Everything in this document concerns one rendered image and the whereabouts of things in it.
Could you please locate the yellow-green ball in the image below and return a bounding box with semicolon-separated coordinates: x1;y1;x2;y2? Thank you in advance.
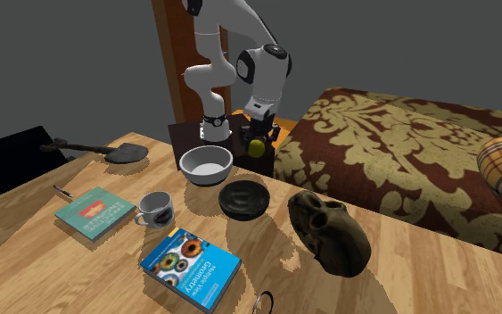
247;138;266;159

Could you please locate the white mug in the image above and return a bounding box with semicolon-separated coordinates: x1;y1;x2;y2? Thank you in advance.
135;190;176;230

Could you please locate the teal book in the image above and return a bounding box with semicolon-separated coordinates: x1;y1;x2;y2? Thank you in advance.
53;186;136;243

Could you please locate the black round dish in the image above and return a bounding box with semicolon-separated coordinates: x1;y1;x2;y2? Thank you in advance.
218;179;272;222

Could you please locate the brown wooden door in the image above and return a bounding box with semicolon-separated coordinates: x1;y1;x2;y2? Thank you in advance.
151;0;234;125

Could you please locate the thin metal ring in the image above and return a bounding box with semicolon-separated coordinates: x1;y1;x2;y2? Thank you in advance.
251;290;275;314

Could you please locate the brown patterned sofa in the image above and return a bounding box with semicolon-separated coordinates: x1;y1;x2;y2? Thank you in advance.
273;87;502;262

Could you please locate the light wooden table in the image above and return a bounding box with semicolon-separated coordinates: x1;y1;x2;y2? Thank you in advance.
0;131;502;314

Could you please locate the blue book with eye pictures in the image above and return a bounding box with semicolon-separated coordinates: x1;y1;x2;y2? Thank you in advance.
139;227;243;314

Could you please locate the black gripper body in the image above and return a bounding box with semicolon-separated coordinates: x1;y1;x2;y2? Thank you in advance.
249;110;276;140

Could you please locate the dark grey shovel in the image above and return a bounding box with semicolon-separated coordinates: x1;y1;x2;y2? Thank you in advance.
39;137;150;165

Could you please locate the dark brown skull figure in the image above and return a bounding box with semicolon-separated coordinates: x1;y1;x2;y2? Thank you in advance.
287;189;372;278

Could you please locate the white bowl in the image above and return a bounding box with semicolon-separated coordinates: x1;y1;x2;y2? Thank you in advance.
178;145;235;187

